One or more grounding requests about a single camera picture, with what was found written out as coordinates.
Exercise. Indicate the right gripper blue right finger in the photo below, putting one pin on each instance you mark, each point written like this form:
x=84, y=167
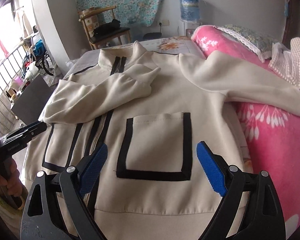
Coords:
x=263, y=215

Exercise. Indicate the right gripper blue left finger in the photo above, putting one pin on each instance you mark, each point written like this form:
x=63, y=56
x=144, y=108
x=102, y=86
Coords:
x=42, y=217

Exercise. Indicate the cream jacket with black trim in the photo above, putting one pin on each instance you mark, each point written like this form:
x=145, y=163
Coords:
x=151, y=110

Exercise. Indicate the left forearm fluffy sleeve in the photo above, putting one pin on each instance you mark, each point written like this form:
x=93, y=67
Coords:
x=11, y=216

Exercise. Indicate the black clothes on chair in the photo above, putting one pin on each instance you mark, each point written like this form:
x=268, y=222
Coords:
x=107, y=28

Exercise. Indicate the dark grey board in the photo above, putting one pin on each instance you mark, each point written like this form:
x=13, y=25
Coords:
x=30, y=103

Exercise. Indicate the metal balcony railing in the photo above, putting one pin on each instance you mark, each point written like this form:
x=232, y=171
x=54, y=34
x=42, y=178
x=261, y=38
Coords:
x=10, y=70

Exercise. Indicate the pink floral blanket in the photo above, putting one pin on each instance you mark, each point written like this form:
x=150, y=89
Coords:
x=272, y=134

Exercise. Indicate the wooden chair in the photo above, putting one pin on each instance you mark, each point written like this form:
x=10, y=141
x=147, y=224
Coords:
x=89, y=19

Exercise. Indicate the pink checked cloth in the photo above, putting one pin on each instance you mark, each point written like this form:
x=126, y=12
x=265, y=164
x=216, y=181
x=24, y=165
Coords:
x=286, y=62

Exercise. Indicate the floral pillow with lace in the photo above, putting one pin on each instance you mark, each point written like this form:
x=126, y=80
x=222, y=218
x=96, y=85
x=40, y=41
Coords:
x=258, y=43

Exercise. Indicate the blue water dispenser bottle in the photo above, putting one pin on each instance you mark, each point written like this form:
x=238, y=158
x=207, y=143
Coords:
x=189, y=10

